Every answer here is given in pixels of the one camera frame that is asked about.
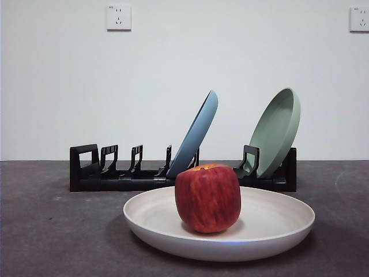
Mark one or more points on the light blue plate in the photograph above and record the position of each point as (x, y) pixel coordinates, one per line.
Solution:
(198, 130)

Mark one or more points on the pale green plate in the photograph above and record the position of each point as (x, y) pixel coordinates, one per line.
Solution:
(273, 130)

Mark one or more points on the red apple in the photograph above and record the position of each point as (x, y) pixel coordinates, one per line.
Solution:
(206, 199)

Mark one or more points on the cream yellow plate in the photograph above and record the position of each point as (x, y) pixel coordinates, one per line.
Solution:
(154, 213)

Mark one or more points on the white wall socket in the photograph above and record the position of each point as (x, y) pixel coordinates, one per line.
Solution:
(359, 19)
(118, 17)

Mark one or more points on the black plate rack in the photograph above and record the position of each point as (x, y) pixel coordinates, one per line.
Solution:
(114, 184)

